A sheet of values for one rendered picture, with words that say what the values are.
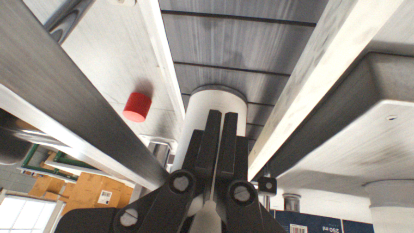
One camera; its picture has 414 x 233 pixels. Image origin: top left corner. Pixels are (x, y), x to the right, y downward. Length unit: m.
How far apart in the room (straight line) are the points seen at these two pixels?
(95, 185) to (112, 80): 1.78
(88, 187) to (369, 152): 2.02
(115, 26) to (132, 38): 0.02
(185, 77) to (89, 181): 1.97
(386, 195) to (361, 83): 0.22
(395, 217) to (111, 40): 0.42
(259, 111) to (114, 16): 0.16
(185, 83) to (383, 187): 0.33
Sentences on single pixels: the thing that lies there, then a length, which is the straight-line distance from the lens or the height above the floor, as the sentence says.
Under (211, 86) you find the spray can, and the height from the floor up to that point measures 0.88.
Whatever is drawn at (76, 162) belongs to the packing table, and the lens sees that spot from 2.21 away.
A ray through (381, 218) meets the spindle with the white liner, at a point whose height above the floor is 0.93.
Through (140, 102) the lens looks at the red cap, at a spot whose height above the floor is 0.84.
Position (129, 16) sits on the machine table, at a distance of 0.20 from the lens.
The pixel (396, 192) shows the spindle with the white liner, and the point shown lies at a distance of 0.39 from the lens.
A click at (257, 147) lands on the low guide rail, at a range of 0.19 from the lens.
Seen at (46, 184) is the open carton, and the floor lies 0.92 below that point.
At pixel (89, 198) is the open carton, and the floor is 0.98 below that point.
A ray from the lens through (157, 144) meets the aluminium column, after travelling 0.47.
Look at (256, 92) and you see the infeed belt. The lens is 0.16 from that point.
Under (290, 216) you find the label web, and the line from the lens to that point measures 0.54.
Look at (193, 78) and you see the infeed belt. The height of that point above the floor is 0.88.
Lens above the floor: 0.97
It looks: 28 degrees down
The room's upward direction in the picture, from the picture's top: 169 degrees counter-clockwise
